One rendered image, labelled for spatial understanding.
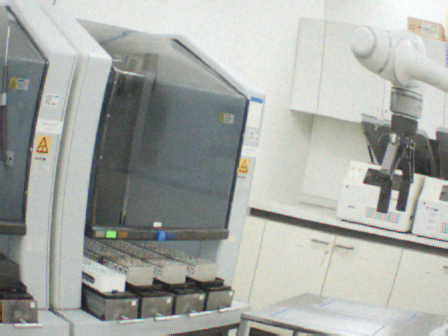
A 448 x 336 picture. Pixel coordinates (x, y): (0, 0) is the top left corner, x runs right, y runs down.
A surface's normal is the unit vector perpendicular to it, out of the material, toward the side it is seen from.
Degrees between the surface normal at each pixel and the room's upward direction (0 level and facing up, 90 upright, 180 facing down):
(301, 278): 90
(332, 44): 90
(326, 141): 90
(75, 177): 90
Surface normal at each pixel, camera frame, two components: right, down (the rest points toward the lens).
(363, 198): -0.61, -0.07
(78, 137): 0.79, 0.17
